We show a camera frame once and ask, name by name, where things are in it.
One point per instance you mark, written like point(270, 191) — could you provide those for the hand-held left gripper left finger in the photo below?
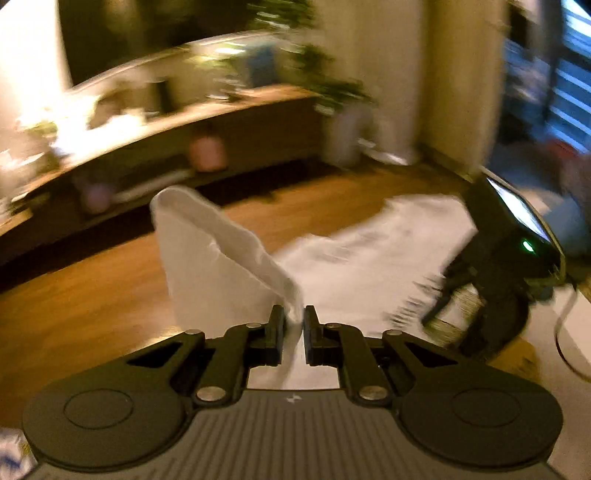
point(276, 332)

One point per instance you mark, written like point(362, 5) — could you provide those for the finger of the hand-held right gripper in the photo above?
point(441, 307)
point(459, 276)

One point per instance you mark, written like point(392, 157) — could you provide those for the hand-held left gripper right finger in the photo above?
point(311, 334)

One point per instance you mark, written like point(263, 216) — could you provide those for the white printed t-shirt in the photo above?
point(207, 258)

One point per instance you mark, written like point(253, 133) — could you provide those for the white flat box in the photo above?
point(152, 187)

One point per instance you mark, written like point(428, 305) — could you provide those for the pink vase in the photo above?
point(94, 197)
point(208, 153)

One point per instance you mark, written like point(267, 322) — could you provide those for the dark wooden low cabinet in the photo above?
point(258, 124)

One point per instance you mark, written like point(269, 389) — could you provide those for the tall green potted plant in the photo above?
point(341, 97)

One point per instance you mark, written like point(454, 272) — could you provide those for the television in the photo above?
point(138, 32)

